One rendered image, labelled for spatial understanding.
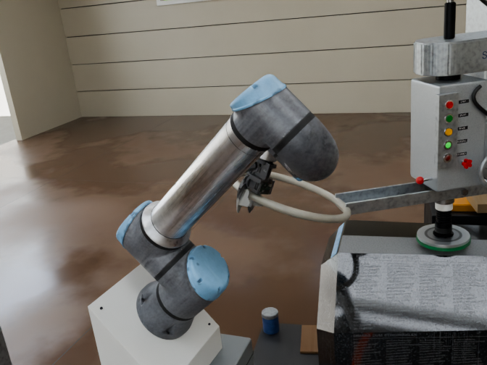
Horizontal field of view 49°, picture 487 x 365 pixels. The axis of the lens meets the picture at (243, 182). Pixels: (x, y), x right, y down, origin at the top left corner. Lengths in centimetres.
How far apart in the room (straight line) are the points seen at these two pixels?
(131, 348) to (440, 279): 131
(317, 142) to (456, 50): 108
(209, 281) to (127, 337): 29
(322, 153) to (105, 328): 82
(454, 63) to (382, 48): 625
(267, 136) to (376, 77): 732
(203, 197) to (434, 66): 112
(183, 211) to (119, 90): 882
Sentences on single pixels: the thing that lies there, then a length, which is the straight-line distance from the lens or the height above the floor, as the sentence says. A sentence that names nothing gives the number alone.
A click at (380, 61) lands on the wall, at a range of 835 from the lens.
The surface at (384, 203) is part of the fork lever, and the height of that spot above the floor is 112.
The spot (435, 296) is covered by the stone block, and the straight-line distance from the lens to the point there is 233.
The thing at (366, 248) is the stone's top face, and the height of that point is 85.
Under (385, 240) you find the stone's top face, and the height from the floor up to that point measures 85.
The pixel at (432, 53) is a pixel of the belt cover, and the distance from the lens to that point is 209.
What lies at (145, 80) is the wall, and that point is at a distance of 978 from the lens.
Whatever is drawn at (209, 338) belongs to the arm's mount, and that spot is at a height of 94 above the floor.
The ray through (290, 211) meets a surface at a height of 124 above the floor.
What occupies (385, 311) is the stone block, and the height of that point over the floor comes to 68.
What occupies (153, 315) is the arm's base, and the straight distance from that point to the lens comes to 162.
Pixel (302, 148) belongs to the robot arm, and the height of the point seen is 165.
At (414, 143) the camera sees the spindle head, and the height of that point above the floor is 131.
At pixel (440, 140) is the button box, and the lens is 211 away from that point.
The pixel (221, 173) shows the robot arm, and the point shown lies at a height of 157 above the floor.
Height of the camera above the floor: 196
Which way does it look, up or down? 20 degrees down
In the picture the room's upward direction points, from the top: 6 degrees counter-clockwise
